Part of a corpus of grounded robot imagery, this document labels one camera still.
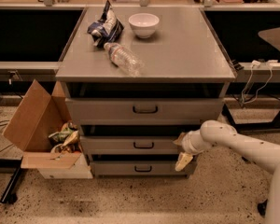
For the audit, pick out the clear plastic water bottle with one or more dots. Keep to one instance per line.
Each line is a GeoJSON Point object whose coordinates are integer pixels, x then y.
{"type": "Point", "coordinates": [124, 59]}

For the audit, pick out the grey drawer cabinet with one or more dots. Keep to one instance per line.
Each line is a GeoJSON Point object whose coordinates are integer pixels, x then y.
{"type": "Point", "coordinates": [182, 60]}

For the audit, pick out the grey drawer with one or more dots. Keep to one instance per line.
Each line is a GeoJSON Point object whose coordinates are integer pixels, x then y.
{"type": "Point", "coordinates": [129, 145]}
{"type": "Point", "coordinates": [137, 168]}
{"type": "Point", "coordinates": [141, 111]}

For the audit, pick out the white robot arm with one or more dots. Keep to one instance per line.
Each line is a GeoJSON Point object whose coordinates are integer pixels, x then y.
{"type": "Point", "coordinates": [264, 154]}

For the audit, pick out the black table leg left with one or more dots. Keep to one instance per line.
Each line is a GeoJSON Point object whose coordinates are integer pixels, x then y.
{"type": "Point", "coordinates": [12, 167]}

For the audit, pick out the grey top drawer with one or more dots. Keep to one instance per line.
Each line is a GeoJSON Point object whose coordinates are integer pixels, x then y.
{"type": "Point", "coordinates": [141, 111]}

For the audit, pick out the brown cardboard box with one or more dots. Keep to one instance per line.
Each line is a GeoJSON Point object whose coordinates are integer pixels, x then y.
{"type": "Point", "coordinates": [38, 115]}

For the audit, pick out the blue white chip bag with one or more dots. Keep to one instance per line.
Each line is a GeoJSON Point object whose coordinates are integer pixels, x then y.
{"type": "Point", "coordinates": [107, 29]}

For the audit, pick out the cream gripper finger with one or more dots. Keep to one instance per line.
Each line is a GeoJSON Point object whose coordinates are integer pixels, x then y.
{"type": "Point", "coordinates": [179, 139]}
{"type": "Point", "coordinates": [183, 160]}

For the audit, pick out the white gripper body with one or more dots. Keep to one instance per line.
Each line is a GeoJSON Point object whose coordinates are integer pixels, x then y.
{"type": "Point", "coordinates": [188, 144]}

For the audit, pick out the white ceramic bowl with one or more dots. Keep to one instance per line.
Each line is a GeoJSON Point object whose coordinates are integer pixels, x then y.
{"type": "Point", "coordinates": [144, 25]}

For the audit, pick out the grey bottom drawer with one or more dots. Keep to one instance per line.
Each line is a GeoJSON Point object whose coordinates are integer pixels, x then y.
{"type": "Point", "coordinates": [137, 168]}

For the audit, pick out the crumpled snack wrappers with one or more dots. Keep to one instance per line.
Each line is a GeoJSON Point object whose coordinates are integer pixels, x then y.
{"type": "Point", "coordinates": [67, 140]}

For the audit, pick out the black office chair base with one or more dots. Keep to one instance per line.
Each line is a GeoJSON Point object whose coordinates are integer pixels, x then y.
{"type": "Point", "coordinates": [262, 208]}

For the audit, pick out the round grey side table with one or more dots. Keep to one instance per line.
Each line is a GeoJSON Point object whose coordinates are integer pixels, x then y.
{"type": "Point", "coordinates": [271, 36]}

